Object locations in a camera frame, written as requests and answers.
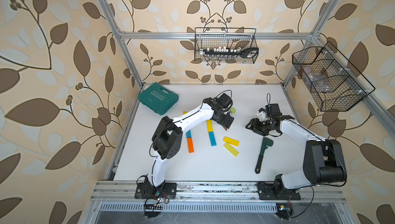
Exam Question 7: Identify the teal long block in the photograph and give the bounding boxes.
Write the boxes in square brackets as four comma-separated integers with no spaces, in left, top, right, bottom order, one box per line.
[208,131,217,146]

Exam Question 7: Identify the lime yellow rectangular block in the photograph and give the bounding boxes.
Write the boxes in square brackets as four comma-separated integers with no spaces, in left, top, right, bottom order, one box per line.
[224,143,239,157]

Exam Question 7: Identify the orange rectangular block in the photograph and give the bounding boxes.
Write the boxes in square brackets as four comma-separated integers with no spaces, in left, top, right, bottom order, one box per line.
[187,138,194,154]

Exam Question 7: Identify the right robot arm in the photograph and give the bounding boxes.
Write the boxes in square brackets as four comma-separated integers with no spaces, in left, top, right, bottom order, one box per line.
[245,104,347,191]

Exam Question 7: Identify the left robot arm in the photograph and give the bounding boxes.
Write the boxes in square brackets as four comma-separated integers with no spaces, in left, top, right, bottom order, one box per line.
[148,93,234,188]

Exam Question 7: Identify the green plastic tool case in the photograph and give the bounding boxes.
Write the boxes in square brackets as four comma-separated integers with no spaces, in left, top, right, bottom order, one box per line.
[138,83,179,116]

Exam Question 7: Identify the plastic bag in basket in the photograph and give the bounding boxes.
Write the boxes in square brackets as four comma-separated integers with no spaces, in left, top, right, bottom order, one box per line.
[304,67,332,92]

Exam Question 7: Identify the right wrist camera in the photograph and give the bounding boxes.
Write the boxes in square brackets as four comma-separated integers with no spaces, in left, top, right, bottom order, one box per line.
[257,108,267,122]

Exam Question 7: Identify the socket set rail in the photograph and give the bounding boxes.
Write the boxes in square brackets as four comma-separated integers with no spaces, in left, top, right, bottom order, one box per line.
[197,48,259,59]

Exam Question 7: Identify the back wire basket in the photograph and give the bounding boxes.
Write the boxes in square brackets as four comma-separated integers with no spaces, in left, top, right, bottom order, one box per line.
[192,27,259,65]

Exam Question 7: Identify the wire basket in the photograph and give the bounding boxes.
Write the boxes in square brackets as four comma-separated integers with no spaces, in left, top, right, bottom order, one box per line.
[192,27,259,65]
[292,41,375,112]

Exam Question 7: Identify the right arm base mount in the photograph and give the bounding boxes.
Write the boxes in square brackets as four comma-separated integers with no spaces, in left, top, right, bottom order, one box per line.
[257,174,301,201]

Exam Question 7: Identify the right wire basket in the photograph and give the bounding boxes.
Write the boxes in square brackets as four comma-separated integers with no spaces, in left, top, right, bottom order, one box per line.
[292,41,375,112]

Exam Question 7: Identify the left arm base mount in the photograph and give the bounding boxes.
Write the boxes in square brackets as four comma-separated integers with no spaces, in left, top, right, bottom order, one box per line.
[135,175,177,199]

